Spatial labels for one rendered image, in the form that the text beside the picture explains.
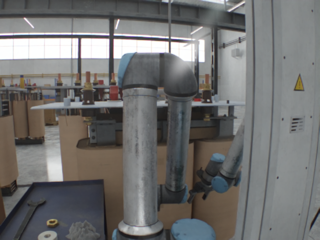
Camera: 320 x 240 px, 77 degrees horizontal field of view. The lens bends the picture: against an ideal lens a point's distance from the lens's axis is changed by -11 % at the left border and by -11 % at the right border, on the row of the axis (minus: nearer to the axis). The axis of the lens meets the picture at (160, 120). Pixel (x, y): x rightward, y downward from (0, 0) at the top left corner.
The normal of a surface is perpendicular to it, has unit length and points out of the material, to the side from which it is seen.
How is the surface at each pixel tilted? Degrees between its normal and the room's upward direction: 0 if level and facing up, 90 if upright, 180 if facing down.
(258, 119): 90
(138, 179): 80
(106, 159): 90
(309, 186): 90
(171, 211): 90
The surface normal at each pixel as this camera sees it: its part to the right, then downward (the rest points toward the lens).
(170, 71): 0.11, 0.25
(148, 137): 0.55, -0.05
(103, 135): 0.27, 0.11
